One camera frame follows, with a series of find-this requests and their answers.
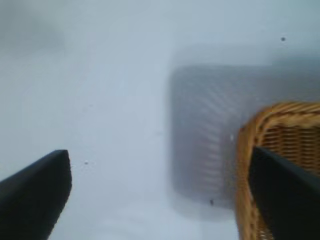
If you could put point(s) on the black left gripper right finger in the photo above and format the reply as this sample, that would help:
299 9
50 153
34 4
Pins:
290 200

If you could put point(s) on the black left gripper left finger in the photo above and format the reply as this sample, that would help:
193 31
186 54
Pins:
30 200

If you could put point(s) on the woven wicker basket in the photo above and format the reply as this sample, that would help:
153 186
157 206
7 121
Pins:
287 135

